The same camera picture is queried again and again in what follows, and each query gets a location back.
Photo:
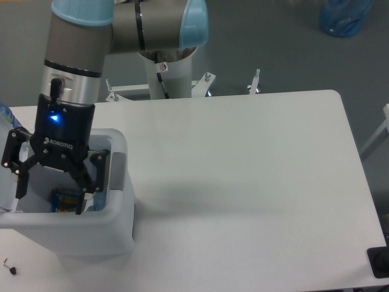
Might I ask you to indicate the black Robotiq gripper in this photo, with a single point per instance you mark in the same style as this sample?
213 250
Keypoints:
60 141

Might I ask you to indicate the clear plastic water bottle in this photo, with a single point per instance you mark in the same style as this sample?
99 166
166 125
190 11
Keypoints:
97 203

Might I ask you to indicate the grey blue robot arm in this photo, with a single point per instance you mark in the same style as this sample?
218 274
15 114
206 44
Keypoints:
81 34

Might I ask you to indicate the white plastic trash can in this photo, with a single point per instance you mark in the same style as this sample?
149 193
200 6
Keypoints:
98 233

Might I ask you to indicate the blue yellow snack wrapper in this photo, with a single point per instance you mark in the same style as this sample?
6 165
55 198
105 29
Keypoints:
64 200

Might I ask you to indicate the blue patterned packet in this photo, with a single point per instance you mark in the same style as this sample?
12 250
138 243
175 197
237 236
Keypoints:
8 115

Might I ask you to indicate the white base foot left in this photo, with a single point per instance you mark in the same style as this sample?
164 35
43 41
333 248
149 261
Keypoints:
127 92

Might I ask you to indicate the white base foot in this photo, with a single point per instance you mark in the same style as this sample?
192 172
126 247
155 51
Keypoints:
201 88
127 92
253 87

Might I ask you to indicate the white base foot middle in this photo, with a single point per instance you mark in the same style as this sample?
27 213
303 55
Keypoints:
201 88

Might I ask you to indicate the white base foot right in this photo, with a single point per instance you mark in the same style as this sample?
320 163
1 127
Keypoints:
253 87

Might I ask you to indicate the blue plastic bag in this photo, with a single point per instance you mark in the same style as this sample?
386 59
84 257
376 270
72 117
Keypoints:
343 18

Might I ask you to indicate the black device at table edge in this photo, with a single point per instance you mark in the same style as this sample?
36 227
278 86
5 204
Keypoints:
378 258

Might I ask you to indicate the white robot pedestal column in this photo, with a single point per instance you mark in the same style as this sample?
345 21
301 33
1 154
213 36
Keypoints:
169 72

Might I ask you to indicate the white frame post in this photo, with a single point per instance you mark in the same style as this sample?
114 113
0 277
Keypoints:
377 138

